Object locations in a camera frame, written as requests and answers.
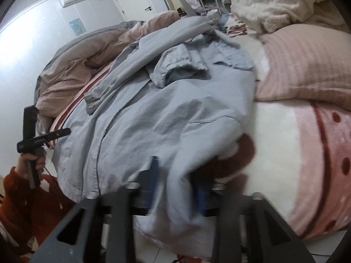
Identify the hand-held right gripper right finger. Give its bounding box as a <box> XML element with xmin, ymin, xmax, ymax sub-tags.
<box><xmin>191</xmin><ymin>174</ymin><xmax>316</xmax><ymax>263</ymax></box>

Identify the grey-blue jacket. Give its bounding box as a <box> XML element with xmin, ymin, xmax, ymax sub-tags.
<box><xmin>52</xmin><ymin>13</ymin><xmax>257</xmax><ymax>254</ymax></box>

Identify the red white striped sheet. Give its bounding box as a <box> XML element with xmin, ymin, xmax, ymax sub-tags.
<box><xmin>51</xmin><ymin>60</ymin><xmax>117</xmax><ymax>150</ymax></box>

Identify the white pink printed blanket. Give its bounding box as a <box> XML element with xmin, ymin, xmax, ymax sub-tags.
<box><xmin>211</xmin><ymin>16</ymin><xmax>351</xmax><ymax>242</ymax></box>

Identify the pink grey duvet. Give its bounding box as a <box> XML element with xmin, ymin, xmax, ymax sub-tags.
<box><xmin>33</xmin><ymin>11</ymin><xmax>183</xmax><ymax>124</ymax></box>

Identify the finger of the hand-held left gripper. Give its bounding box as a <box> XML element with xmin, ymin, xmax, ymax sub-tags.
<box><xmin>41</xmin><ymin>128</ymin><xmax>72</xmax><ymax>144</ymax></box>

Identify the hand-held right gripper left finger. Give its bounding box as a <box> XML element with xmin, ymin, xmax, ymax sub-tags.
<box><xmin>27</xmin><ymin>156</ymin><xmax>160</xmax><ymax>263</ymax></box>

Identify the cream fluffy blanket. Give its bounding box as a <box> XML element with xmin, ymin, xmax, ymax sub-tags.
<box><xmin>230</xmin><ymin>0</ymin><xmax>347</xmax><ymax>35</ymax></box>

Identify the pink ribbed pillow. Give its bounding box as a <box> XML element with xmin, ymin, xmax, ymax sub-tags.
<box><xmin>254</xmin><ymin>23</ymin><xmax>351</xmax><ymax>110</ymax></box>

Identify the person's left hand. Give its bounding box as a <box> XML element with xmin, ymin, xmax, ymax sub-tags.
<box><xmin>16</xmin><ymin>147</ymin><xmax>48</xmax><ymax>177</ymax></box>

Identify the blue wall poster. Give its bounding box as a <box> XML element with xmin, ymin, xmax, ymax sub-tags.
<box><xmin>69</xmin><ymin>18</ymin><xmax>84</xmax><ymax>36</ymax></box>

